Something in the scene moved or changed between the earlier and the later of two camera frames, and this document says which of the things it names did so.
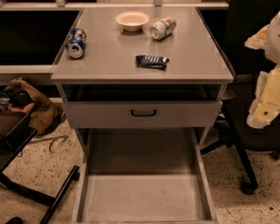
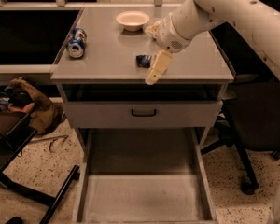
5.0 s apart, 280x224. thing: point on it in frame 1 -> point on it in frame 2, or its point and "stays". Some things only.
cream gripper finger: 259,40 -> 161,61
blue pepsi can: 76,43 stays
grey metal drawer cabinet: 141,68 stays
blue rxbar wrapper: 151,62 stays
